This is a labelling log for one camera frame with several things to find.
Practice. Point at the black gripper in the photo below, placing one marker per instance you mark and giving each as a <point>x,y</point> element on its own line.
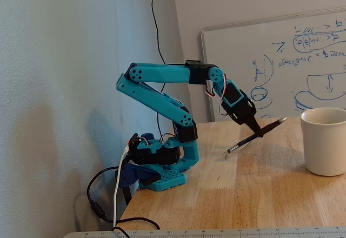
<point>245,112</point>

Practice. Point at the dark blue pen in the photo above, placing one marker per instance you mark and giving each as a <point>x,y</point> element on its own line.
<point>243,142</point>

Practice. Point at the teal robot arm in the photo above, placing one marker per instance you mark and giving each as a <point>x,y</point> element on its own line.
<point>162,73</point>

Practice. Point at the white ceramic mug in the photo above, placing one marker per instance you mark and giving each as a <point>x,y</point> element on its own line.
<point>324,146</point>

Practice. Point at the whiteboard with blue writing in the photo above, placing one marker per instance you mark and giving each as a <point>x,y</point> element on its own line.
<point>283,59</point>

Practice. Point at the blue table clamp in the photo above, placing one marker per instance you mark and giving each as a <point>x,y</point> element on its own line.
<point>129,174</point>

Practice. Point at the grey curtain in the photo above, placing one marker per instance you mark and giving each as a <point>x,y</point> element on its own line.
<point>54,86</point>

